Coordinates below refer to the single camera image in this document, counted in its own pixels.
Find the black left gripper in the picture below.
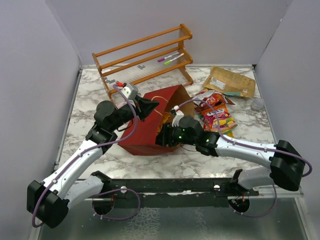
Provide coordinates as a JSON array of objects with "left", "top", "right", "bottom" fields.
[{"left": 110, "top": 94, "right": 160, "bottom": 132}]

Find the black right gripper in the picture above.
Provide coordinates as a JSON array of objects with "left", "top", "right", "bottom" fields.
[{"left": 152, "top": 121, "right": 198, "bottom": 147}]

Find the red fruit candy snack bag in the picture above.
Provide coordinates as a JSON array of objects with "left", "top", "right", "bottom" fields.
[{"left": 200, "top": 103, "right": 238, "bottom": 134}]

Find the red brown paper bag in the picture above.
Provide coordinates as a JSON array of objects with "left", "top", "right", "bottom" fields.
[{"left": 118, "top": 84, "right": 191, "bottom": 156}]

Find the large tan foil pouch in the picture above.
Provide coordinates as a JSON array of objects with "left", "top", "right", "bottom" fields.
[{"left": 203, "top": 66, "right": 256, "bottom": 98}]

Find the red Doritos chip bag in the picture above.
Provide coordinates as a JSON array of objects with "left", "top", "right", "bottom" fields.
[{"left": 193, "top": 89, "right": 235, "bottom": 112}]

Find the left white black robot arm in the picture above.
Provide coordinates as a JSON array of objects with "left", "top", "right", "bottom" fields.
[{"left": 26, "top": 96, "right": 159, "bottom": 228}]

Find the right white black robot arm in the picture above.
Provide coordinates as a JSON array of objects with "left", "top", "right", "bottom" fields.
[{"left": 155, "top": 116, "right": 306, "bottom": 196}]

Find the red white staple box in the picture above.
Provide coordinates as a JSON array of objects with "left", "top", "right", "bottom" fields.
[{"left": 115, "top": 100, "right": 127, "bottom": 109}]

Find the grey staple strips lower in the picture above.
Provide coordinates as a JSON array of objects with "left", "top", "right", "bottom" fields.
[{"left": 104, "top": 77, "right": 117, "bottom": 85}]

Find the orange wooden shelf rack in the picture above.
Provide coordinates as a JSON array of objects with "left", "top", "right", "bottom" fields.
[{"left": 92, "top": 23, "right": 194, "bottom": 98}]

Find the green cap marker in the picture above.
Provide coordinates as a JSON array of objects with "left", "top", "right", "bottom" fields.
[{"left": 164, "top": 52, "right": 185, "bottom": 66}]

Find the purple cap marker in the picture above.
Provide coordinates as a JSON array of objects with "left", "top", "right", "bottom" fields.
[{"left": 157, "top": 52, "right": 180, "bottom": 63}]

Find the small clear plastic cup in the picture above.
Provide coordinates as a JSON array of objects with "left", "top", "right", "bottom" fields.
[{"left": 250, "top": 97, "right": 264, "bottom": 111}]

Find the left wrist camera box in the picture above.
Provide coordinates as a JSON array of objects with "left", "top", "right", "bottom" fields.
[{"left": 116, "top": 82, "right": 139, "bottom": 101}]

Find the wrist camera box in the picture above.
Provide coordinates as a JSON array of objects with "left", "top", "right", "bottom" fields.
[
  {"left": 116, "top": 82, "right": 139, "bottom": 101},
  {"left": 170, "top": 105, "right": 185, "bottom": 127}
]

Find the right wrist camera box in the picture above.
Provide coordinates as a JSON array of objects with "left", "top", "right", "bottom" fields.
[{"left": 170, "top": 105, "right": 185, "bottom": 127}]

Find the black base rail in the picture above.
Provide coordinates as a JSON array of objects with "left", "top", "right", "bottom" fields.
[{"left": 91, "top": 171, "right": 259, "bottom": 208}]

